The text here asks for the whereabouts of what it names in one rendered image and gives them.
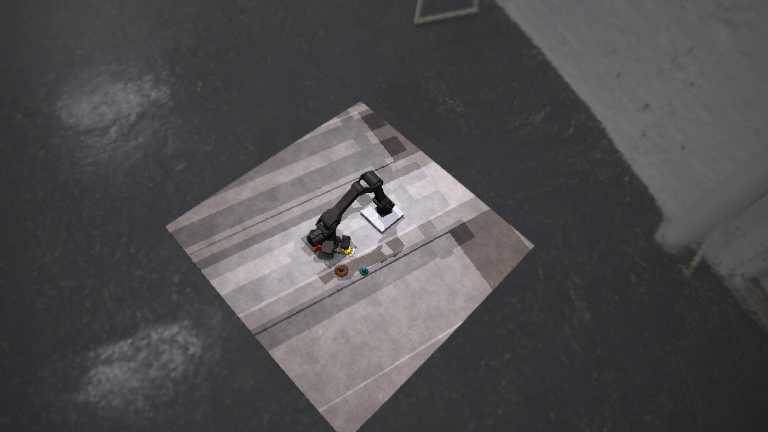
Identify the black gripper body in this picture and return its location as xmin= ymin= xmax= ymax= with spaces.
xmin=325 ymin=234 xmax=351 ymax=250

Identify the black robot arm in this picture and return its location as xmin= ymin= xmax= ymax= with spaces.
xmin=306 ymin=170 xmax=395 ymax=255

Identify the brown gear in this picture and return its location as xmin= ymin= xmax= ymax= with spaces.
xmin=334 ymin=265 xmax=349 ymax=277

